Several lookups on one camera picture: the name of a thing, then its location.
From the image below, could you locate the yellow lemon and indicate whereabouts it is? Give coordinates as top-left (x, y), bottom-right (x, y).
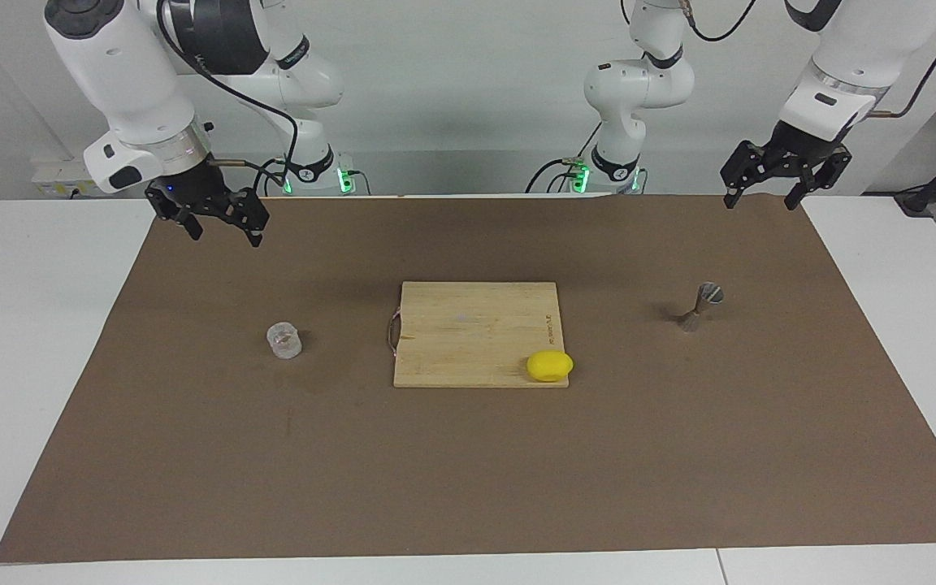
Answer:
top-left (526, 350), bottom-right (574, 383)

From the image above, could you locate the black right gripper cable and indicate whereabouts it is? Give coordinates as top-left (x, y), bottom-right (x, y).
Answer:
top-left (156, 0), bottom-right (300, 196)

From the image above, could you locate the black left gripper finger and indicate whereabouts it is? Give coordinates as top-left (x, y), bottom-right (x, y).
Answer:
top-left (720, 141), bottom-right (769, 210)
top-left (785, 149), bottom-right (852, 211)

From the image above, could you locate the bamboo cutting board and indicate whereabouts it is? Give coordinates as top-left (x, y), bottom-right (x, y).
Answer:
top-left (387, 281), bottom-right (570, 388)

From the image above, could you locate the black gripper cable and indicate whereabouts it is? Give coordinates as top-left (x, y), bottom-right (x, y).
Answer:
top-left (156, 0), bottom-right (300, 196)
top-left (621, 0), bottom-right (936, 119)

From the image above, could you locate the white wall socket box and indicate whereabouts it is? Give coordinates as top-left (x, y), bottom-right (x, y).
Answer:
top-left (32, 158), bottom-right (107, 198)

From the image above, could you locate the black left base cable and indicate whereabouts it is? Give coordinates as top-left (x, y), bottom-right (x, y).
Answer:
top-left (525, 122), bottom-right (603, 194)

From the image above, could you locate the small clear plastic cup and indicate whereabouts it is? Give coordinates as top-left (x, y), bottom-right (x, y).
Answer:
top-left (266, 322), bottom-right (303, 360)

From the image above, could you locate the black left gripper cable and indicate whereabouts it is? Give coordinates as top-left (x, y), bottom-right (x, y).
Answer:
top-left (621, 0), bottom-right (936, 119)

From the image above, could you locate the brown table mat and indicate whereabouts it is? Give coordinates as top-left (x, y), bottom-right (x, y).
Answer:
top-left (0, 193), bottom-right (936, 563)

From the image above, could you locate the metal hourglass jigger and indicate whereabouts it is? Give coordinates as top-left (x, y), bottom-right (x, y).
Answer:
top-left (678, 281), bottom-right (725, 332)

